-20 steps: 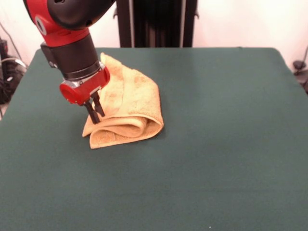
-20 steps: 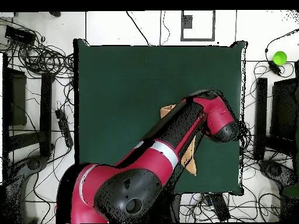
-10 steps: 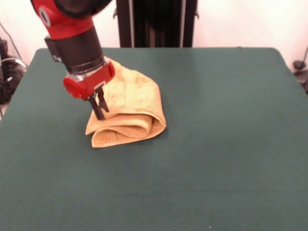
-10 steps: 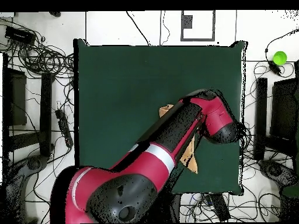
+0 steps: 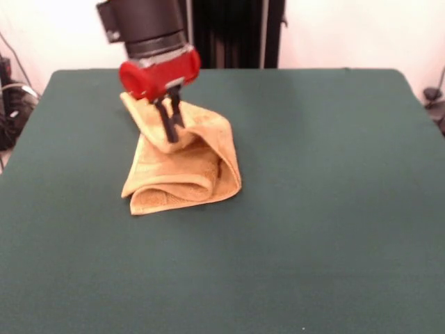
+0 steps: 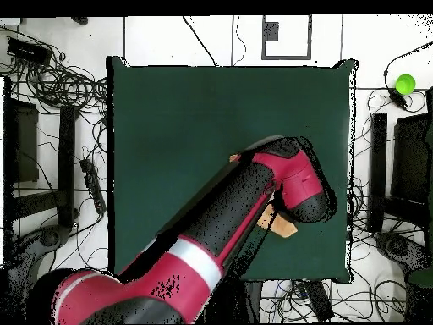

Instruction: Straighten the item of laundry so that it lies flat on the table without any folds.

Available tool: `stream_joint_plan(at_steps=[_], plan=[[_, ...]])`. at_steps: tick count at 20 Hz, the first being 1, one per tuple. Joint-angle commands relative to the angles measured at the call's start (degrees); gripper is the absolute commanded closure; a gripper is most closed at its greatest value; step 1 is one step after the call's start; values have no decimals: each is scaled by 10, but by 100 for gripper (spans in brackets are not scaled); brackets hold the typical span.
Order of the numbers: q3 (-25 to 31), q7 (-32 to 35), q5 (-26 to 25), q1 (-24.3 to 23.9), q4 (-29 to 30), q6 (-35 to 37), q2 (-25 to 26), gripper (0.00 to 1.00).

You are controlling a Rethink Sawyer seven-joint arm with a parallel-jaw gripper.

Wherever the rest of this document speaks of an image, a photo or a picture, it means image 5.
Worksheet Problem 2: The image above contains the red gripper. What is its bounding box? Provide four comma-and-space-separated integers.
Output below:
119, 45, 202, 145

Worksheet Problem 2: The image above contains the tan terry towel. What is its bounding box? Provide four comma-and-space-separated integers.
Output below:
120, 90, 243, 216

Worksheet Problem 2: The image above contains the black equipment bundle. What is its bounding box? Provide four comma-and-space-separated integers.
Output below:
0, 81, 40, 151

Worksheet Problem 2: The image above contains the dark green table cloth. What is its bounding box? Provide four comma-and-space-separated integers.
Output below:
0, 67, 445, 334

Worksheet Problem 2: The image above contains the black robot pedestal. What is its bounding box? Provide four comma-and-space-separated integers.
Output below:
180, 0, 289, 70

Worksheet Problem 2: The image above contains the black plug with cable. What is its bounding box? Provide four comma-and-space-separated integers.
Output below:
422, 87, 445, 137

